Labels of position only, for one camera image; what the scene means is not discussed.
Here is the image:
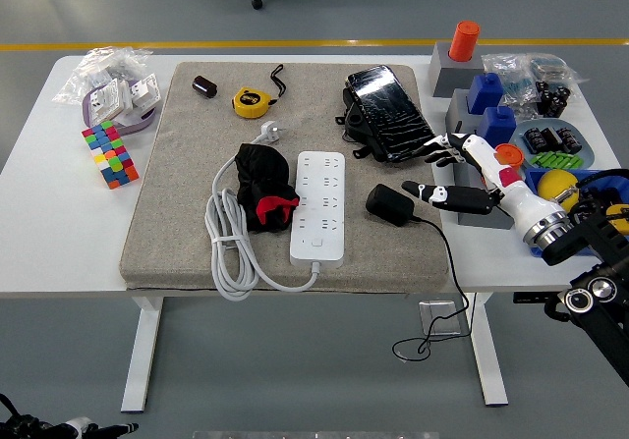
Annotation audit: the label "white table leg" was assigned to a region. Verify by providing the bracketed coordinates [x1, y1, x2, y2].
[461, 292, 510, 408]
[121, 296, 165, 414]

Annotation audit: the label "colourful puzzle cube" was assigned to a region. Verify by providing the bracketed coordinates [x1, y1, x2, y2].
[92, 146, 141, 191]
[81, 120, 128, 161]

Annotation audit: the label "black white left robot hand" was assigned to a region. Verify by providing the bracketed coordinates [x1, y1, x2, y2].
[63, 414, 140, 439]

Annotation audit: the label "clear acrylic stand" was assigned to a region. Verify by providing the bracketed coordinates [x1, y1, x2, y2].
[418, 300, 464, 337]

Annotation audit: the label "purple band loop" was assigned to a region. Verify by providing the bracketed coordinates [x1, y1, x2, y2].
[81, 84, 159, 137]

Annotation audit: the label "clear bag of blue parts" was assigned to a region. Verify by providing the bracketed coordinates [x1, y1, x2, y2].
[528, 54, 589, 86]
[481, 53, 542, 116]

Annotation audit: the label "clear bag of white parts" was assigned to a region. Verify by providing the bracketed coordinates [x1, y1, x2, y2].
[52, 46, 153, 106]

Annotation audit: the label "orange cylinder peg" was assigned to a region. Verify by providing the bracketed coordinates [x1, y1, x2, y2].
[493, 142, 526, 170]
[449, 20, 482, 62]

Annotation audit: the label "black power adapter with cord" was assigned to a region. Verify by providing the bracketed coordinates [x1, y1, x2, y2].
[366, 184, 478, 363]

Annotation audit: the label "black box under table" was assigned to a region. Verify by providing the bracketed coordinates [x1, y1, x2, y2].
[513, 291, 555, 305]

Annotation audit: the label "dark brown small cylinder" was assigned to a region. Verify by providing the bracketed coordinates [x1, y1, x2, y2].
[192, 75, 219, 99]

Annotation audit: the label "white wall socket panel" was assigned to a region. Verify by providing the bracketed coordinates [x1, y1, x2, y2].
[128, 73, 162, 112]
[89, 78, 133, 121]

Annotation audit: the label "black capacitors group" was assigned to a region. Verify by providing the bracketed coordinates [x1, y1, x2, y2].
[523, 125, 584, 155]

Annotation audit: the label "grey-brown mat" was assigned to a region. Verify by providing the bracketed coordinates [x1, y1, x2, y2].
[119, 60, 451, 296]

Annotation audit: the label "black cloth pouch red trim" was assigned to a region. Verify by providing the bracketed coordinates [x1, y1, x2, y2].
[234, 142, 301, 234]

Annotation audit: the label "light blue plate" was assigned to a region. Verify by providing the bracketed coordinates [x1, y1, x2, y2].
[510, 118, 598, 170]

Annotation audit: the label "yellow tape measure black strap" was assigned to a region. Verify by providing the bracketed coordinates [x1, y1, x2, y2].
[231, 63, 286, 119]

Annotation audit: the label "loose black capacitors pile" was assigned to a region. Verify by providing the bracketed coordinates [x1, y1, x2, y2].
[534, 81, 572, 118]

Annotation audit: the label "white power strip with cable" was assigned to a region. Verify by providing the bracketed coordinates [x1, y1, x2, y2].
[204, 120, 347, 302]

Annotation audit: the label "black phone holder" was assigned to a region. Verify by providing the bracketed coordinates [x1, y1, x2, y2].
[335, 87, 389, 163]

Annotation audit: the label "green small parts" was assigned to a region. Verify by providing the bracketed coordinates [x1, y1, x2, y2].
[533, 151, 586, 170]

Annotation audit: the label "black smartphone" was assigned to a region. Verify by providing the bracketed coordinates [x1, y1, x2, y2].
[345, 65, 436, 164]

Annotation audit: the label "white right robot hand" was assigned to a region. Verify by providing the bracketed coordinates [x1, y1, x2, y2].
[401, 133, 564, 242]

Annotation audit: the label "blue plastic bin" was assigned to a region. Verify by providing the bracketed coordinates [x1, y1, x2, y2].
[523, 167, 629, 258]

